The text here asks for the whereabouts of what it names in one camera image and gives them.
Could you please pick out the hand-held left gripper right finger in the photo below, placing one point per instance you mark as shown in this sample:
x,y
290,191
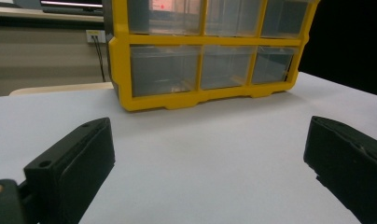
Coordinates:
x,y
351,165

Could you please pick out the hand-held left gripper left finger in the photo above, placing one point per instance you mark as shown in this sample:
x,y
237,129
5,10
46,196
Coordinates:
x,y
71,161

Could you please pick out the yellow black drawer organizer cabinet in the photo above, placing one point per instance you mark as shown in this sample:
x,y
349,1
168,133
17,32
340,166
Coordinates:
x,y
121,62

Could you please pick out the clear plastic drawer bin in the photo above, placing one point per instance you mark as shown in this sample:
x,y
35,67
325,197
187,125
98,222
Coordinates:
x,y
225,67

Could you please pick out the light wooden table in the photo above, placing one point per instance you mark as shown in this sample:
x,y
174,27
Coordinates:
x,y
62,88

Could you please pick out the dark curtain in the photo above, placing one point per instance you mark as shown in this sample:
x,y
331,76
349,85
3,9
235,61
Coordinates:
x,y
348,40

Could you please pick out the grid of clear drawers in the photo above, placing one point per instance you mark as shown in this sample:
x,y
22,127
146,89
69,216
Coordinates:
x,y
161,68

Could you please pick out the white table cover sheet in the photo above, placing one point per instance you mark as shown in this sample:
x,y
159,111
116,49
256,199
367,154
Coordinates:
x,y
208,149

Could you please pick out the beige counter ledge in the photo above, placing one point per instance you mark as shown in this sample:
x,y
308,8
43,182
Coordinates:
x,y
37,17

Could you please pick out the white wall outlet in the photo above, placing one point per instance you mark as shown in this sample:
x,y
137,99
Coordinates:
x,y
95,35

